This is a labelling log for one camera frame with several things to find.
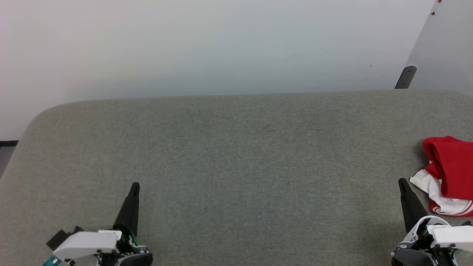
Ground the dark grey metal wall bracket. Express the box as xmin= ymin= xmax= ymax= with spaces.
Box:
xmin=395 ymin=65 xmax=417 ymax=89

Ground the grey fabric couch cushion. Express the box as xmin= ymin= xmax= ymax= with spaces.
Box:
xmin=0 ymin=90 xmax=473 ymax=266

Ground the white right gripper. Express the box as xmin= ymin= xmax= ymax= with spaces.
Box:
xmin=392 ymin=178 xmax=473 ymax=266

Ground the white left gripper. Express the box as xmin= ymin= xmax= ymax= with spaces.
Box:
xmin=53 ymin=182 xmax=154 ymax=266

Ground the red and white jersey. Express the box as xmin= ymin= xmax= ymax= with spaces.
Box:
xmin=409 ymin=136 xmax=473 ymax=217

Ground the white slanted wall panel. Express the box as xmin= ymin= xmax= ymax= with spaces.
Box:
xmin=405 ymin=0 xmax=473 ymax=96

